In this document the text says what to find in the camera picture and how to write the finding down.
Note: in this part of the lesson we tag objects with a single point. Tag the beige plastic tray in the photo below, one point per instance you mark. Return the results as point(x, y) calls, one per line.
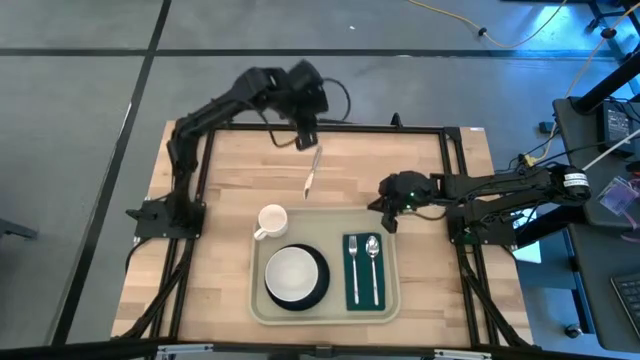
point(330, 220)

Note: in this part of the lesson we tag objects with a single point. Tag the black power adapter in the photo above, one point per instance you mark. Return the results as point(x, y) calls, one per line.
point(616, 125)

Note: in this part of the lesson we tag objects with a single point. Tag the black stand post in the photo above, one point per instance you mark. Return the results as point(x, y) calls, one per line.
point(610, 82)

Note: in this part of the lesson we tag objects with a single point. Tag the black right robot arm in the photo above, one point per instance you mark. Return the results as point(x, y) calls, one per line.
point(500, 187)

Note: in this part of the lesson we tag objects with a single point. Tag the clear purple plastic bag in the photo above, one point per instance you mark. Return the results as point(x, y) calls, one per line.
point(619, 196)

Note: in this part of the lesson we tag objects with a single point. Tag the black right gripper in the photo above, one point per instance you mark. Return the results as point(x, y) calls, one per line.
point(410, 190)

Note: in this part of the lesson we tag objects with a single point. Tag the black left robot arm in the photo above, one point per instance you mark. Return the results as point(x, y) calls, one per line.
point(200, 120)

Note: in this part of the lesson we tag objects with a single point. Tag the black side desk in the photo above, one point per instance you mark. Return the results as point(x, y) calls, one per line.
point(600, 240)

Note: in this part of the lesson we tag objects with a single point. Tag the silver spoon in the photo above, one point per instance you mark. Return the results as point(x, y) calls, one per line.
point(373, 247)

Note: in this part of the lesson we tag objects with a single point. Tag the white rod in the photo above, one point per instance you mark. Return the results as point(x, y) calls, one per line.
point(610, 150)

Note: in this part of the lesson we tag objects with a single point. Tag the white ceramic mug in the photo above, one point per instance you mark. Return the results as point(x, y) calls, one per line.
point(272, 220)

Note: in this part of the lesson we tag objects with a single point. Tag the silver table knife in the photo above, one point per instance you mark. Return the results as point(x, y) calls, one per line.
point(311, 175)

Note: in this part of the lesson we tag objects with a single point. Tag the white ribbed bowl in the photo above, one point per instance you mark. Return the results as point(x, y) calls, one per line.
point(291, 274)

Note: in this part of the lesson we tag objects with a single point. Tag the black keyboard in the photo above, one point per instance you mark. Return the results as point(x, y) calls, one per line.
point(630, 300)

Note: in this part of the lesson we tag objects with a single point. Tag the black aluminium table frame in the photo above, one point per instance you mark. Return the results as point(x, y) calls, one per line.
point(350, 128)

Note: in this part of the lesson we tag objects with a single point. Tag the black caster wheel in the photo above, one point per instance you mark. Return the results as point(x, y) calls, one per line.
point(573, 331)

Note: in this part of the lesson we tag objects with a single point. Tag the dark round plate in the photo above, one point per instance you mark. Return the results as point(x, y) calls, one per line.
point(322, 280)

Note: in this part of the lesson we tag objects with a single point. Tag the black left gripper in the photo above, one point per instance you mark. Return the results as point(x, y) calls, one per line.
point(307, 95)

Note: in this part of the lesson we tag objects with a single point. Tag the dark green cloth napkin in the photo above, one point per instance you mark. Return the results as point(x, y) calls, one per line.
point(364, 300)

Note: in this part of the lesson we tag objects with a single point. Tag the grey floor object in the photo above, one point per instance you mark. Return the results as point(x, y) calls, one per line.
point(15, 230)

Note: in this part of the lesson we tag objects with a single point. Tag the silver fork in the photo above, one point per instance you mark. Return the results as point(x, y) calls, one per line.
point(354, 270)

